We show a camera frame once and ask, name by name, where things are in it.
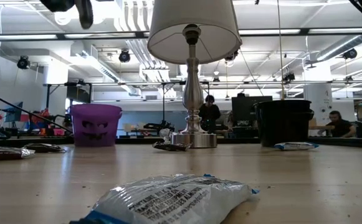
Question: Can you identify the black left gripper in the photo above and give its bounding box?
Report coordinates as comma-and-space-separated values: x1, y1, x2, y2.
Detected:
39, 0, 95, 30

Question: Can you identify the blue screen monitor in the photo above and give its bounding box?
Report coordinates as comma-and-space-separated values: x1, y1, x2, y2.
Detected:
4, 101, 24, 123

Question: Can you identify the purple pumpkin face bucket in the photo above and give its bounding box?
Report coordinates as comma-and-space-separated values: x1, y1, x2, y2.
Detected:
69, 103, 123, 148

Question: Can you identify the black computer monitor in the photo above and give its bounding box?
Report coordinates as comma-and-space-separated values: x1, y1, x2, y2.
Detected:
231, 96, 274, 123

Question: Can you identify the white cylindrical tank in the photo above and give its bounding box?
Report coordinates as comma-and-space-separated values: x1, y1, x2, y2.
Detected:
303, 83, 335, 128

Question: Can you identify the silver lamp with white shade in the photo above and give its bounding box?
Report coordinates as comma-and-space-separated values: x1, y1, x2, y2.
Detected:
146, 0, 243, 149

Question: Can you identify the black plastic bucket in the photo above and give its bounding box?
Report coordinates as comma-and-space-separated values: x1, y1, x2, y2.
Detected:
254, 100, 315, 148

